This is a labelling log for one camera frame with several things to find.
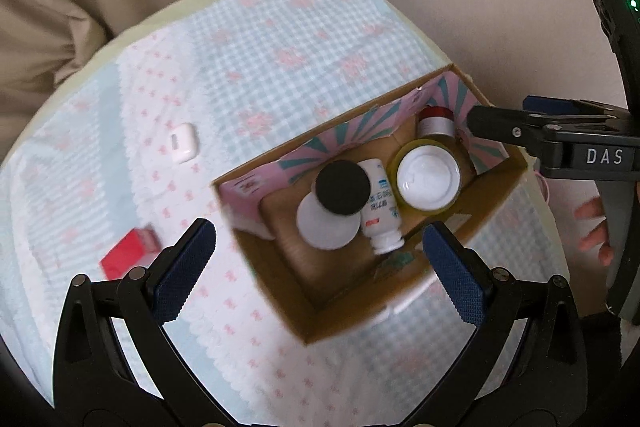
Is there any red lid white bottle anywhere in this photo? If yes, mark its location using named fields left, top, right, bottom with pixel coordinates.
left=416, top=106, right=456, bottom=138

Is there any red rectangular box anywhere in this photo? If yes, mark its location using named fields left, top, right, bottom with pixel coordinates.
left=100, top=228, right=160, bottom=281

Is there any pink cardboard storage box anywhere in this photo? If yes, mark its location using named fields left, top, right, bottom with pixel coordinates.
left=213, top=65, right=526, bottom=343

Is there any black round lid jar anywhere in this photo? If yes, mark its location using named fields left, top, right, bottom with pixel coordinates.
left=296, top=159, right=371, bottom=251

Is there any white earbuds case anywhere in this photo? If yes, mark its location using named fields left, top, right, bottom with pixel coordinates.
left=168, top=122, right=198, bottom=164

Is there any person's right hand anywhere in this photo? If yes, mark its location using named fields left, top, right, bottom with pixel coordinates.
left=574, top=196, right=614, bottom=267

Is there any white lid yellow jar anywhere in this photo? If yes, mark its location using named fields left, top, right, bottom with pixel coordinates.
left=390, top=139, right=462, bottom=213

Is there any white medicine bottle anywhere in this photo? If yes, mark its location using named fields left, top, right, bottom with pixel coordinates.
left=358, top=158, right=405, bottom=255

